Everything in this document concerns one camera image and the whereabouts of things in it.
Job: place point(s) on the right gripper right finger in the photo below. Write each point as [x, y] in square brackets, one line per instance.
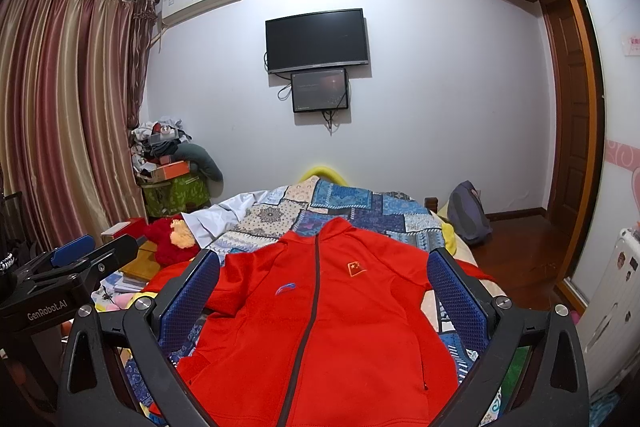
[494, 332]

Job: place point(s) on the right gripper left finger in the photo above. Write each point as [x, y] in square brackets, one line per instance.
[155, 327]

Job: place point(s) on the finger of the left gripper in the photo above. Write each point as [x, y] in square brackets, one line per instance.
[107, 256]
[62, 261]

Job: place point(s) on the red zip jacket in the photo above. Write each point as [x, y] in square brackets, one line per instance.
[320, 326]

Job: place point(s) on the pile of clothes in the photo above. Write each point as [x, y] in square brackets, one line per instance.
[153, 140]

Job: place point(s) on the red plush toy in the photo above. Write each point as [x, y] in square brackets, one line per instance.
[172, 238]

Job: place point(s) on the white shirt on bed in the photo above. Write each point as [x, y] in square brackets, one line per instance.
[207, 224]

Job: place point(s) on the orange shoe box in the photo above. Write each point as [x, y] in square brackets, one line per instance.
[170, 171]

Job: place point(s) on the grey blue bag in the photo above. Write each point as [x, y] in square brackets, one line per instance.
[466, 214]

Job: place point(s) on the dark grey pillow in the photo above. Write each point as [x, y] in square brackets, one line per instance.
[189, 151]

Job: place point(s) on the blue patchwork quilt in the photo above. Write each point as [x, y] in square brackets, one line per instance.
[345, 216]

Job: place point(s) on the striped red gold curtain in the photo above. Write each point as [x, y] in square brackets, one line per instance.
[72, 80]

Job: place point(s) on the brown wooden door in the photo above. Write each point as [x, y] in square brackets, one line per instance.
[572, 113]

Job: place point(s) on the white sliding wardrobe door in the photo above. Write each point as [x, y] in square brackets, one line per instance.
[616, 26]

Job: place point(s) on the small black wall monitor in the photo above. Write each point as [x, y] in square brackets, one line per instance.
[321, 90]

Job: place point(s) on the black wall television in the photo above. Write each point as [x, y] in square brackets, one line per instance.
[316, 40]

